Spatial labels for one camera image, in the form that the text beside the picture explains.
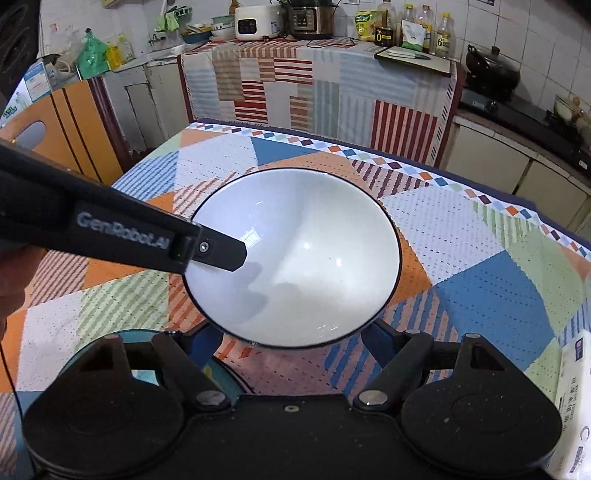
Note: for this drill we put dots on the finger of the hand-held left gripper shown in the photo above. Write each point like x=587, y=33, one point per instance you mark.
x=221, y=251

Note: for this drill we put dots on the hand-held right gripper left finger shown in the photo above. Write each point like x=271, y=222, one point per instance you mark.
x=198, y=344

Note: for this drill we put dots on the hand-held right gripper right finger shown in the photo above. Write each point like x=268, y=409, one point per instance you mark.
x=385, y=341

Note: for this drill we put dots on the white bowl with dark rim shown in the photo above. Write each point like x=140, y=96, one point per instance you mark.
x=300, y=258

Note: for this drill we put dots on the person's left forearm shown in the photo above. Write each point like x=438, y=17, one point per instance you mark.
x=14, y=286

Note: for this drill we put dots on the stack of pale bowls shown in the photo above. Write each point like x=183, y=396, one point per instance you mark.
x=224, y=27

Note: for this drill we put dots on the orange wooden chair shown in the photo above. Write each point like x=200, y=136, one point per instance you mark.
x=78, y=120

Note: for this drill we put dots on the blue fried egg plate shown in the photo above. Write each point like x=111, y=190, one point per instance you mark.
x=92, y=350

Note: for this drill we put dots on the colourful checked tablecloth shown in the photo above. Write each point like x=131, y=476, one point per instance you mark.
x=485, y=286

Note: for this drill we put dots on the green plastic bottle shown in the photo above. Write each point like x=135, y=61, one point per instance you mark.
x=92, y=57

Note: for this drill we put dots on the yellow detergent bottle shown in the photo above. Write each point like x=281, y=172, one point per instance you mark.
x=120, y=53

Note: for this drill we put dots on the striped patchwork counter cloth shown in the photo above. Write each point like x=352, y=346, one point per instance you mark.
x=323, y=92

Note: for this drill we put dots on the metal faucet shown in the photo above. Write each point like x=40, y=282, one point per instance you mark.
x=157, y=39

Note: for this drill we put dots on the white tissue pack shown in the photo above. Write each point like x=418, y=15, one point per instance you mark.
x=575, y=406

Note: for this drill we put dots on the blue basin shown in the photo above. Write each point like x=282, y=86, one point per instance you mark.
x=196, y=36

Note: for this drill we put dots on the green cloth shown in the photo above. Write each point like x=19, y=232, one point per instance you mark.
x=171, y=18

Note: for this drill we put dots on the white rice cooker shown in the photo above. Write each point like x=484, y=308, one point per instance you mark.
x=256, y=23

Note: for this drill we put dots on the steel pressure cooker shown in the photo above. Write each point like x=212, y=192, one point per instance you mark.
x=311, y=18

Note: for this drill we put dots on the black gas stove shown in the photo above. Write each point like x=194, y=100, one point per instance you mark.
x=531, y=120

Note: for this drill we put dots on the yellow snack packet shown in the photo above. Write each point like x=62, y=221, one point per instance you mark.
x=367, y=25

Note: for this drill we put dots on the black-edged cutting board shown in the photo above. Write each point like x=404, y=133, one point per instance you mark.
x=415, y=64

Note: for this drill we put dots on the kitchen knife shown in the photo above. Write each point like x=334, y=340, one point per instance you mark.
x=408, y=55

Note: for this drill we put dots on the dark sauce bottle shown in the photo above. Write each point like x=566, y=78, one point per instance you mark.
x=387, y=30

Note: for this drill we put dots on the black wok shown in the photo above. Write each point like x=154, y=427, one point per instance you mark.
x=491, y=69

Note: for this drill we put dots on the cooking pot with glass lid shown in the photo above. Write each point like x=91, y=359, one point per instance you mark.
x=572, y=113

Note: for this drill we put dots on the yellow cooking oil bottle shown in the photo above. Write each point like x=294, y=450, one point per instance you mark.
x=443, y=39
x=428, y=27

